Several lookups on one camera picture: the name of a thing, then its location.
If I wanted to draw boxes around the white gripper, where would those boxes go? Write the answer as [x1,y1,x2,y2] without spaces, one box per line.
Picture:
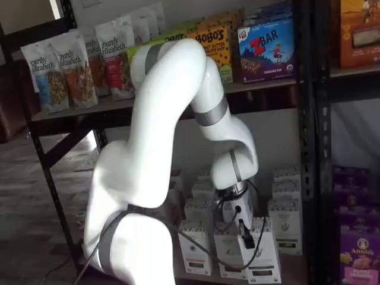
[218,189,256,250]

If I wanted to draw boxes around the white box green strip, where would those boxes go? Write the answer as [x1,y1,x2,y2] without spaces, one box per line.
[272,180,302,203]
[268,198,303,257]
[246,216,283,284]
[273,165,301,185]

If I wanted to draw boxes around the white box pink strip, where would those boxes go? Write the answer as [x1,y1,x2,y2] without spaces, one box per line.
[213,227,250,280]

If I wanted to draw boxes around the white box brown strip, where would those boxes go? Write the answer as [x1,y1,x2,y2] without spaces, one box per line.
[178,219,214,276]

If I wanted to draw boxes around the purple Annie's box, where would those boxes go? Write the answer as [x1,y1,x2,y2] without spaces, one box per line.
[339,213,380,285]
[332,165,372,210]

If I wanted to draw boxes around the blue Zbar box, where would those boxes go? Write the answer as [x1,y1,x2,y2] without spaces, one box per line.
[243,1,295,28]
[236,18,297,84]

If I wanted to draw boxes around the orange Bobo's box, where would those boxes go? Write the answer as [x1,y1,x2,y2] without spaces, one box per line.
[189,8,245,32]
[186,24,235,84]

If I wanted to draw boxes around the green Bobo's box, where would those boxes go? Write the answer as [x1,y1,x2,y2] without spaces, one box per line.
[161,28,191,45]

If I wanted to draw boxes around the orange snack box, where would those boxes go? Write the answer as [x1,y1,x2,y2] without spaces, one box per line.
[338,0,380,69]

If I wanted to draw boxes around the purely elizabeth bag red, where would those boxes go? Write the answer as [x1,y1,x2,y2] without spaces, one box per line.
[94,15,137,101]

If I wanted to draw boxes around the purely elizabeth bag brown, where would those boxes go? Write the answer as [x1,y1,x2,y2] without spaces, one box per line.
[79,27,112,98]

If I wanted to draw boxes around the purely elizabeth bag orange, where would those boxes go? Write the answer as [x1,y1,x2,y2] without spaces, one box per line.
[52,30,99,110]

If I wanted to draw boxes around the white granola bag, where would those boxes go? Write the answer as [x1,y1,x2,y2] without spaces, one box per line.
[129,8,153,46]
[147,1,166,37]

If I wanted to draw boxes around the purely elizabeth bag blue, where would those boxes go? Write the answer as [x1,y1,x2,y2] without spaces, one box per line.
[20,40,71,114]

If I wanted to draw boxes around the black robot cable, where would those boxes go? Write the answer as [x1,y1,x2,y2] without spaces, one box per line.
[75,177,267,285]

